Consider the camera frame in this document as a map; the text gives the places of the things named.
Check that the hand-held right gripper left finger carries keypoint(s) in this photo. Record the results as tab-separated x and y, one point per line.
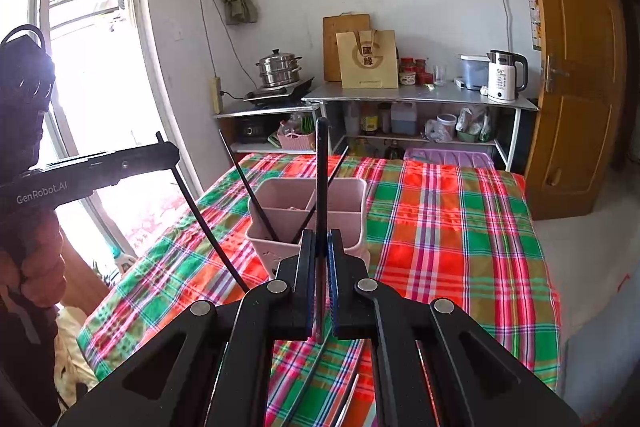
311	292

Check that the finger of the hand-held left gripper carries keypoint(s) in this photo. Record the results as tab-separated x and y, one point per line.
130	159

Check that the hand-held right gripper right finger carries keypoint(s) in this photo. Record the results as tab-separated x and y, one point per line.
334	297

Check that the pink utensil holder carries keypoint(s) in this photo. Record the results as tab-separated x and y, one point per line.
356	227

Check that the person's left forearm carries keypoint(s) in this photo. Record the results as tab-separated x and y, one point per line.
25	367

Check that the person's left hand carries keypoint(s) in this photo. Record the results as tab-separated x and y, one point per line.
35	267

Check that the beige power strip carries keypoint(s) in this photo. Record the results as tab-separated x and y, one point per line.
216	94

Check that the plaid tablecloth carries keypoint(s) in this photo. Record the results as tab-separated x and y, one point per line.
450	232

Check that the low metal shelf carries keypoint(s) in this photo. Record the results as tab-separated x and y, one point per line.
265	109

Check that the pink woven basket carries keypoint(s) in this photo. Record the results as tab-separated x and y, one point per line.
296	141

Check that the yellow oil bottle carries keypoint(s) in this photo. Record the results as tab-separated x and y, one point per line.
364	148

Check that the dark glass bottle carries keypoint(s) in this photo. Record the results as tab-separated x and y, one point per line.
393	151

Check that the black induction cooker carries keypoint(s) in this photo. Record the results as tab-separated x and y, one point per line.
280	94

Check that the steel steamer pot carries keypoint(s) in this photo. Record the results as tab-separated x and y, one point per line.
279	69

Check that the dark sauce bottle yellow label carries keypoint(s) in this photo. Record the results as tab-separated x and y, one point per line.
369	119

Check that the purple storage box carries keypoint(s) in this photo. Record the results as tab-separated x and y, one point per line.
450	158

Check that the grey plastic jug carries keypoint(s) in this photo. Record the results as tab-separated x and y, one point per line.
404	119

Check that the metal kitchen table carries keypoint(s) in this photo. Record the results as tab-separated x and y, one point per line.
425	96

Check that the white jar with red print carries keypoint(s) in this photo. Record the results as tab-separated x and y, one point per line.
407	80

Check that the wooden cutting board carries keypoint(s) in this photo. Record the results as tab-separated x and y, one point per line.
334	52

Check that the low red lidded jar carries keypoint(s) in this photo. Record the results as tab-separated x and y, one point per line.
426	79

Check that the tan paper bag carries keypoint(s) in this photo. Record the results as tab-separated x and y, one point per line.
367	62

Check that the clear drinking glass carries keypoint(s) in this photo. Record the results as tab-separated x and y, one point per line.
440	76

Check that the plastic container with white lid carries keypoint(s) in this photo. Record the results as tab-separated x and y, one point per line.
474	72

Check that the white electric kettle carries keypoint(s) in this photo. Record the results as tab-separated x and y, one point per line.
502	79

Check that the wooden door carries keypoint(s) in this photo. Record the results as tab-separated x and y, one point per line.
570	57

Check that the wall calendar poster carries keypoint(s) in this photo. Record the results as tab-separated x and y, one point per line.
534	7

